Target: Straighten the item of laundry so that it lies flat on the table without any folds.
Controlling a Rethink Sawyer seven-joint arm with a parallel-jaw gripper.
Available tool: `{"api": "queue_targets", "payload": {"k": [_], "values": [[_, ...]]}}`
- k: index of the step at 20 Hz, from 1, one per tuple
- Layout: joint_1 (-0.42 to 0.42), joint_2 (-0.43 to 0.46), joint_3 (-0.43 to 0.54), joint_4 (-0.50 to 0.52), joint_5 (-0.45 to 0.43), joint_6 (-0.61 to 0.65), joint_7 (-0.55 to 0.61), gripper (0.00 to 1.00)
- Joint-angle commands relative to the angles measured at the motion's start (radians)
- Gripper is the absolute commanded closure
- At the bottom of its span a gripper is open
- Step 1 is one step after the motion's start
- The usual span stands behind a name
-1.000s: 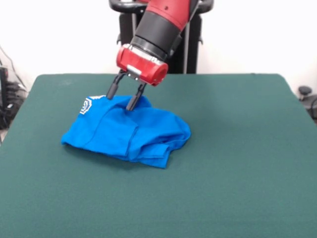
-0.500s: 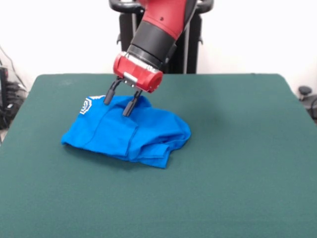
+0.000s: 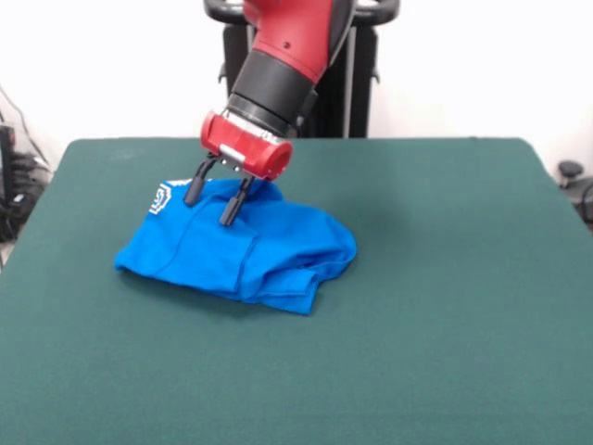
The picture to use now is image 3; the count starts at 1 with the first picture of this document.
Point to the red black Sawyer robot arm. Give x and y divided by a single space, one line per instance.
287 51

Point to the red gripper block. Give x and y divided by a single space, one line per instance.
245 146

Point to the dark green table cloth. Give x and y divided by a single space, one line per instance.
440 301

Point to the blue printed t-shirt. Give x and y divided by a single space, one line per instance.
241 250

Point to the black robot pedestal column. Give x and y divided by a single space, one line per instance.
361 92

